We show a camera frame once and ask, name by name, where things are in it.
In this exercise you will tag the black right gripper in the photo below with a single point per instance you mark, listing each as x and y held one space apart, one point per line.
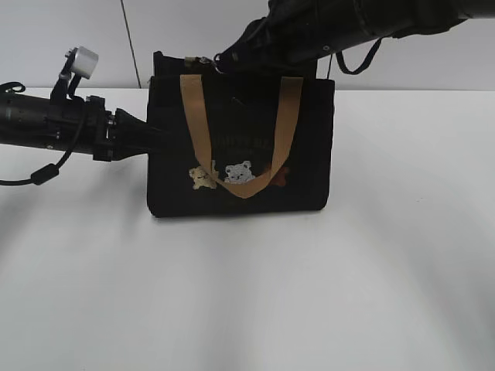
293 34

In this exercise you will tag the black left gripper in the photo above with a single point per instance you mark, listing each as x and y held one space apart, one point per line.
120 135

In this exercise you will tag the silver zipper pull with ring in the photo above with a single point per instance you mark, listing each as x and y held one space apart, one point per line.
210 63

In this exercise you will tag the black canvas tote bag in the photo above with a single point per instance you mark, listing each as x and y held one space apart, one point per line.
241 113

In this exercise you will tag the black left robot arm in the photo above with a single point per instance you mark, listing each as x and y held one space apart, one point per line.
83 125

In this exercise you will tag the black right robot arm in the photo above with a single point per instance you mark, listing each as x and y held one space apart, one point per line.
398 19

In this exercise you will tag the silver wrist camera on left arm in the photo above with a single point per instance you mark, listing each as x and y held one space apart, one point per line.
81 62

